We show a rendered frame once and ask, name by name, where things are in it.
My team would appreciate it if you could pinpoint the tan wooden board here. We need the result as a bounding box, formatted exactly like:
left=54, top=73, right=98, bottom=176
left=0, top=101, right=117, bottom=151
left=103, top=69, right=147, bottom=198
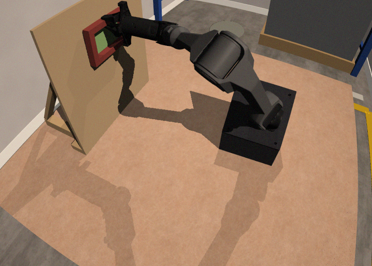
left=30, top=0, right=149, bottom=155

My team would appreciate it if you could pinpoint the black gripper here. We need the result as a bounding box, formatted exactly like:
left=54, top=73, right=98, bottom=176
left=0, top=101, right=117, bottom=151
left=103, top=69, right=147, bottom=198
left=101, top=1, right=140, bottom=47

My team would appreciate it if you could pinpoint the red picture frame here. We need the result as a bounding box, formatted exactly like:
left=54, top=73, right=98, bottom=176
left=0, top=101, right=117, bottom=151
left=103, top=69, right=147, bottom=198
left=83, top=18, right=124, bottom=67

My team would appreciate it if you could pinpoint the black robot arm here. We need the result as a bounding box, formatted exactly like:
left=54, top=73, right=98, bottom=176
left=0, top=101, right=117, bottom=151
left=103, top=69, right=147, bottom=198
left=134, top=18, right=284, bottom=132

